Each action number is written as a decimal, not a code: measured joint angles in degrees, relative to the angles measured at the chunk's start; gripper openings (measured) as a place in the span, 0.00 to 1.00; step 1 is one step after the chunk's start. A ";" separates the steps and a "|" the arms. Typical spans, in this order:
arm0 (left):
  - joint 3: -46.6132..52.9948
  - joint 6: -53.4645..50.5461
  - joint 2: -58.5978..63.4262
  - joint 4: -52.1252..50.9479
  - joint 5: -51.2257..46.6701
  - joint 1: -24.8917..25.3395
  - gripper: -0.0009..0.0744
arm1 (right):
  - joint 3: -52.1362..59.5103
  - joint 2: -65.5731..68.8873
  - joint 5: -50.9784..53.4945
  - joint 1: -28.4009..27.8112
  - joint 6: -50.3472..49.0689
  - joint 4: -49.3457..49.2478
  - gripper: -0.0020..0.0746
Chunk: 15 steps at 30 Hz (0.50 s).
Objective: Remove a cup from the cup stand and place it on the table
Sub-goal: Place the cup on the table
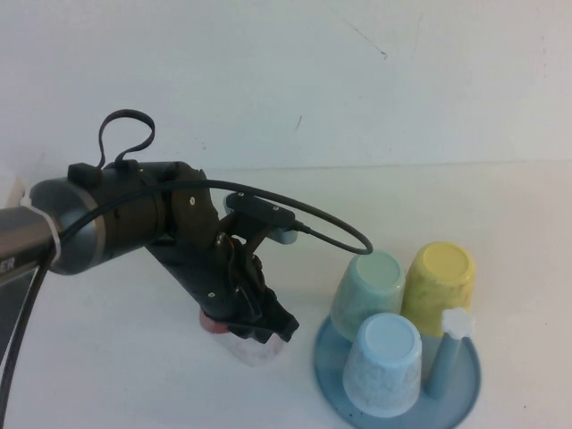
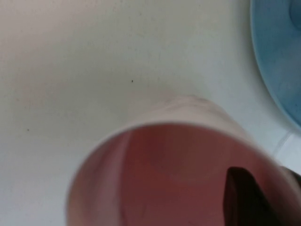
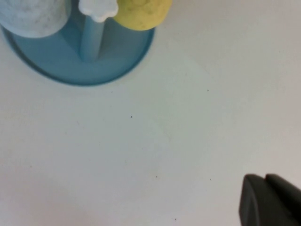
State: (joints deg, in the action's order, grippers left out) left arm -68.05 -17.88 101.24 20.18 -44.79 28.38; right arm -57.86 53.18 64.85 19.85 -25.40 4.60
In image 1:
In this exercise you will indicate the beige furniture edge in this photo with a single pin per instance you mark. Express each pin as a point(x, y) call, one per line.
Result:
point(11, 187)

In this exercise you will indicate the green marbled plastic cup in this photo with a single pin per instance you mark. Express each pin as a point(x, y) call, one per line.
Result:
point(371, 286)

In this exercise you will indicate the blue round cup stand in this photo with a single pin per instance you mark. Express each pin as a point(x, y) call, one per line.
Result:
point(465, 380)

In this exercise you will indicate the pink marbled plastic cup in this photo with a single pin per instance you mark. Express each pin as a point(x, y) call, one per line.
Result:
point(254, 353)

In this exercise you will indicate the white zip tie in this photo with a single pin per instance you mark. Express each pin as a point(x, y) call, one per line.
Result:
point(51, 228)

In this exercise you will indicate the yellow marbled plastic cup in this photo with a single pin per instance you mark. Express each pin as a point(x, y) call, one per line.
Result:
point(440, 281)

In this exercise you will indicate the blue marbled plastic cup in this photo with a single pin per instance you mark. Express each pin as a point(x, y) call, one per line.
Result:
point(384, 362)

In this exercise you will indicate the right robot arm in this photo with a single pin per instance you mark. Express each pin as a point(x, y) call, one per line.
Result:
point(125, 214)

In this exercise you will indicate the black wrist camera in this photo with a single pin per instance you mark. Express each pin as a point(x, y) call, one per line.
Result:
point(259, 212)

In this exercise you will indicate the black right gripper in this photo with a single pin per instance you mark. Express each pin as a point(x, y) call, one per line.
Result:
point(214, 277)

